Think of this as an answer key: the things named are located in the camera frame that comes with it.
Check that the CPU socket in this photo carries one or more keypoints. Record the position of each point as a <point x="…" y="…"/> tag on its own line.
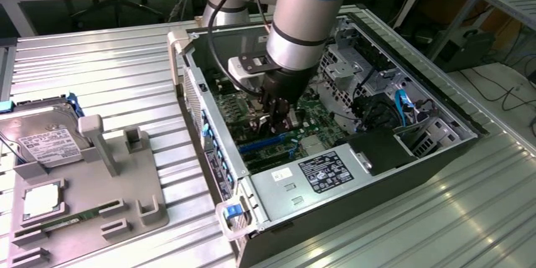
<point x="257" y="116"/>

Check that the grey power supply unit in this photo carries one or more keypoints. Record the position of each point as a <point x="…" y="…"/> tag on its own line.
<point x="289" y="183"/>

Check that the black plastic shroud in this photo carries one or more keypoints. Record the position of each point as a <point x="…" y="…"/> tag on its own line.
<point x="379" y="153"/>

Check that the metal disk bay cage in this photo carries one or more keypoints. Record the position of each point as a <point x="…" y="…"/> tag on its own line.
<point x="347" y="73"/>

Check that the black box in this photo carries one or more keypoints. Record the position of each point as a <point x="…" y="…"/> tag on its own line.
<point x="467" y="50"/>

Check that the grey parts rack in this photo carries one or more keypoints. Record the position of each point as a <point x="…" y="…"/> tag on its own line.
<point x="97" y="192"/>

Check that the metal slat frame table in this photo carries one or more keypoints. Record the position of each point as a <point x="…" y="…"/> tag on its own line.
<point x="509" y="1"/>

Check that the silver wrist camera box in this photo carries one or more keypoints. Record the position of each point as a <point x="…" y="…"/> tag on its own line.
<point x="245" y="70"/>

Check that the green RAM stick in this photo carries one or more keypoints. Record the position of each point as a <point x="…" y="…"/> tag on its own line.
<point x="71" y="217"/>

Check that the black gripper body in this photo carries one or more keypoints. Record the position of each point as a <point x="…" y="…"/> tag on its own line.
<point x="287" y="84"/>

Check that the blue case latch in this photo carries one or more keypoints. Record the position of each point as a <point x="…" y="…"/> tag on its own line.
<point x="231" y="212"/>

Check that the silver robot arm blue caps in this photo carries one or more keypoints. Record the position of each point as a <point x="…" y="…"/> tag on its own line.
<point x="298" y="23"/>

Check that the hard disk blue caddy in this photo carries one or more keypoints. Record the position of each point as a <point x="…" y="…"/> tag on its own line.
<point x="39" y="136"/>

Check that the blue expansion slot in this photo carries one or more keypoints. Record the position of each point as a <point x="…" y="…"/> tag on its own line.
<point x="262" y="144"/>

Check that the open black PC case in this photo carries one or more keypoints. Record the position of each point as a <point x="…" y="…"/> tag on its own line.
<point x="419" y="186"/>

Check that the green motherboard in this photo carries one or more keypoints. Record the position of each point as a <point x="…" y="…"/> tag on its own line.
<point x="247" y="108"/>

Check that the silver CPU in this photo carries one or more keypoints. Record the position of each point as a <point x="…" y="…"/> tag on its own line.
<point x="41" y="200"/>

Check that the black expansion slot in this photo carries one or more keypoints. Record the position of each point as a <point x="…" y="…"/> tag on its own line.
<point x="269" y="160"/>

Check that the silver chipset heat sink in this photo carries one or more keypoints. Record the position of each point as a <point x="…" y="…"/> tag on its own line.
<point x="314" y="143"/>

